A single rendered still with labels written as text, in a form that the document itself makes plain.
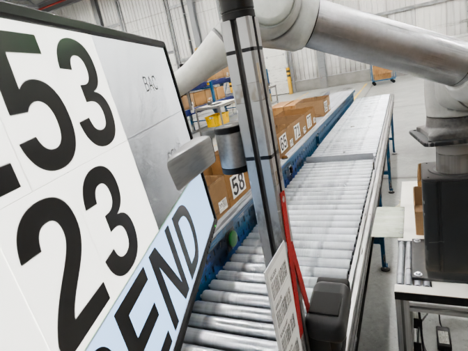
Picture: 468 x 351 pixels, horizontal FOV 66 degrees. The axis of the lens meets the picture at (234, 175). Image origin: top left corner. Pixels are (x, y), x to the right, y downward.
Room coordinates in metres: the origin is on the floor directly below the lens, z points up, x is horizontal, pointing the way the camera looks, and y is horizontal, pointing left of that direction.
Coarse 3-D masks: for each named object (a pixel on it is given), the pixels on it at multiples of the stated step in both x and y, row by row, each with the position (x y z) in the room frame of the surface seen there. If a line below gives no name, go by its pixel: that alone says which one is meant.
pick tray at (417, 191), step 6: (420, 186) 1.48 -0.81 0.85; (414, 192) 1.49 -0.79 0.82; (420, 192) 1.48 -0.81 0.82; (414, 198) 1.49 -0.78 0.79; (420, 198) 1.48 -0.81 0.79; (414, 204) 1.32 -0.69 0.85; (420, 204) 1.49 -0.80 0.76; (414, 210) 1.26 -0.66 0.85; (420, 210) 1.43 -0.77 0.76; (414, 216) 1.29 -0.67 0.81; (420, 216) 1.24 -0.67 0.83; (420, 222) 1.24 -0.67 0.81; (420, 228) 1.24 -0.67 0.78; (420, 234) 1.24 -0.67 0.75
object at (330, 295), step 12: (324, 288) 0.56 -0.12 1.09; (336, 288) 0.55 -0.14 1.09; (348, 288) 0.55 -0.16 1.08; (312, 300) 0.53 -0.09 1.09; (324, 300) 0.53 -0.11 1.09; (336, 300) 0.52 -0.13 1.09; (348, 300) 0.53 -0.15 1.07; (312, 312) 0.51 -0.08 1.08; (324, 312) 0.50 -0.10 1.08; (336, 312) 0.50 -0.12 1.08; (348, 312) 0.52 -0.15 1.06; (312, 324) 0.50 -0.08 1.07; (324, 324) 0.49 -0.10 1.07; (336, 324) 0.48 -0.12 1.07; (312, 336) 0.50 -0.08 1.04; (324, 336) 0.49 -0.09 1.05; (336, 336) 0.48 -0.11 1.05; (336, 348) 0.50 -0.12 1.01
